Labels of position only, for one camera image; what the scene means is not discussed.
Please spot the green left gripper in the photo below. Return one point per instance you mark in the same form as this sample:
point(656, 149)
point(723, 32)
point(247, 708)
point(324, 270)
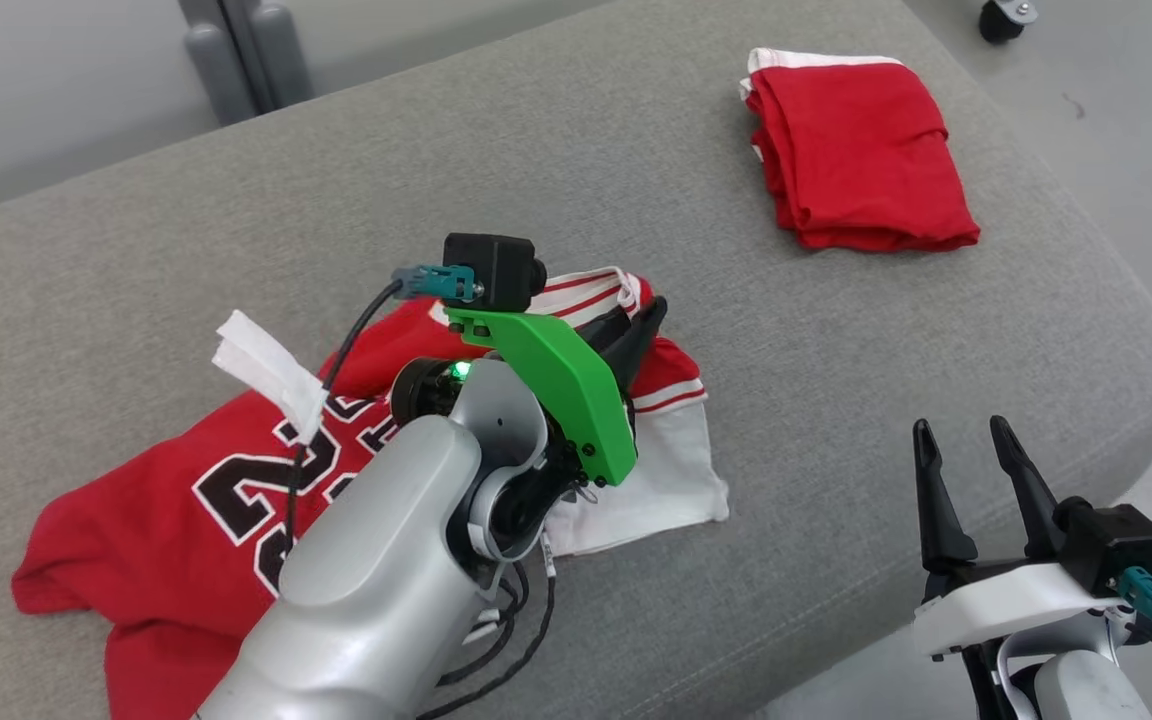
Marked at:
point(566, 390)

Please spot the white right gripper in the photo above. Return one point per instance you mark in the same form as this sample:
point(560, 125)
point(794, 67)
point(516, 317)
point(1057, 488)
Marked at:
point(1006, 605)

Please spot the red shorts white stripes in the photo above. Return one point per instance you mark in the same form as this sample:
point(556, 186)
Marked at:
point(856, 150)

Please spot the red basketball jersey number 23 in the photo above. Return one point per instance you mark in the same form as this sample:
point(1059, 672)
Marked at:
point(156, 520)

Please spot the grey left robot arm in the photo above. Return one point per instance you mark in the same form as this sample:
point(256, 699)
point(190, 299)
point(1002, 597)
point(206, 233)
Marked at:
point(376, 570)

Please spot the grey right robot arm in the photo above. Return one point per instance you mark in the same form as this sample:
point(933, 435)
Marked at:
point(1086, 685)

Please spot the grey fabric sofa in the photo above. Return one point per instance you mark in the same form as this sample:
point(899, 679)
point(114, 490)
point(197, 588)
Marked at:
point(636, 150)

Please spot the white tape tag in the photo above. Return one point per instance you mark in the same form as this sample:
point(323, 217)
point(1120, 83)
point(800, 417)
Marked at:
point(266, 365)

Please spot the black caster wheel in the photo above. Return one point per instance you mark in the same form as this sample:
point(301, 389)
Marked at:
point(1006, 18)

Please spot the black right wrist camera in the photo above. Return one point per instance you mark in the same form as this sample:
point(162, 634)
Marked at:
point(1121, 545)

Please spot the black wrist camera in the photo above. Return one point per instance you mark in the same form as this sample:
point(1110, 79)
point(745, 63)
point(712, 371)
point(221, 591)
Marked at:
point(1121, 545)
point(491, 270)

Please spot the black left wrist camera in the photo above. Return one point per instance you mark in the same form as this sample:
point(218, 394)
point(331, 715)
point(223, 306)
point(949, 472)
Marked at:
point(491, 270)

